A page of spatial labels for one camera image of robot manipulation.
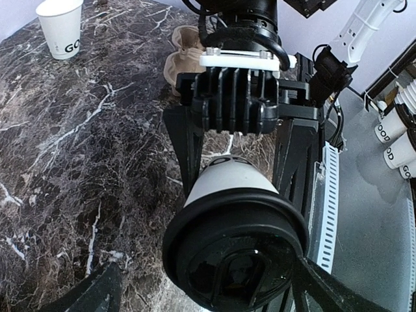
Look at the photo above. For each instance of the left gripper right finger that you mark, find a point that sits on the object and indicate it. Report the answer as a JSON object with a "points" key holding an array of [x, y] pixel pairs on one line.
{"points": [[329, 293]]}

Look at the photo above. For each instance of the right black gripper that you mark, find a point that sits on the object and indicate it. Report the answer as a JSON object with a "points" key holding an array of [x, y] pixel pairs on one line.
{"points": [[239, 91]]}

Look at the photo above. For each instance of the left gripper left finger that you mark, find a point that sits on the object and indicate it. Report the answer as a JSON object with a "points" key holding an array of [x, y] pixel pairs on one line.
{"points": [[101, 291]]}

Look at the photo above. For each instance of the black plastic cup lid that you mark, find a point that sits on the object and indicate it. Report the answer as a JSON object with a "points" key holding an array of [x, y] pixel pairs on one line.
{"points": [[236, 249]]}

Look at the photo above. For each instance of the white paper coffee cup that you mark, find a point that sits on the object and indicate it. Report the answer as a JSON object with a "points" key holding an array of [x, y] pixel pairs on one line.
{"points": [[227, 180]]}

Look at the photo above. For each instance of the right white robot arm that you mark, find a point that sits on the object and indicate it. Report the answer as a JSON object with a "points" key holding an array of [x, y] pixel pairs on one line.
{"points": [[335, 63]]}

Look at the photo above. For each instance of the cardboard cup carrier tray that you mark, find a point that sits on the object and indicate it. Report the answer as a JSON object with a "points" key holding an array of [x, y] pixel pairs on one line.
{"points": [[186, 59]]}

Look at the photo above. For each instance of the spare white paper cup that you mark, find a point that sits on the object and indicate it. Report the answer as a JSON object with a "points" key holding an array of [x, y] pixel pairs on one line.
{"points": [[61, 26]]}

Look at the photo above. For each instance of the white cable duct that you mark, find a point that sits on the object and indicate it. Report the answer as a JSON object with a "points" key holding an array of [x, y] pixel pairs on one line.
{"points": [[328, 233]]}

